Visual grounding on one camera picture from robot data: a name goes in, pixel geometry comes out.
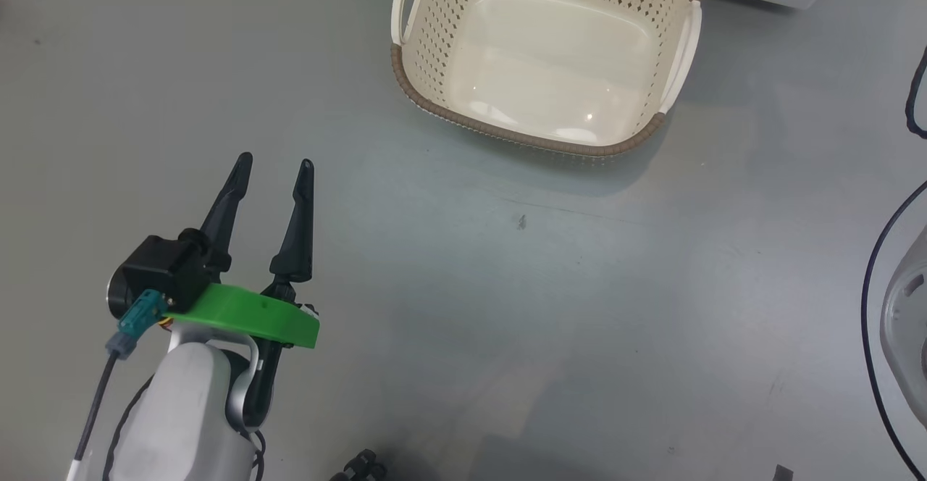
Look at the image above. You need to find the cream perforated laundry basket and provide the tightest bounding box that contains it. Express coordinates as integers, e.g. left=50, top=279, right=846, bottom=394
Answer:
left=390, top=0, right=703, bottom=158

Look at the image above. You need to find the left camera cable teal plug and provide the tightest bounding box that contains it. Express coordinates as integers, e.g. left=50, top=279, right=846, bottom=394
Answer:
left=65, top=289, right=166, bottom=481

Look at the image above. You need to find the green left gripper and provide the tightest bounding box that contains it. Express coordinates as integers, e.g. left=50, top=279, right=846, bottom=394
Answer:
left=163, top=151, right=320, bottom=351

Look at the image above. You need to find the thin black cable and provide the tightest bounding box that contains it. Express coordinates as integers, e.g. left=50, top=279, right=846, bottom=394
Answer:
left=860, top=180, right=927, bottom=481
left=905, top=46, right=927, bottom=140

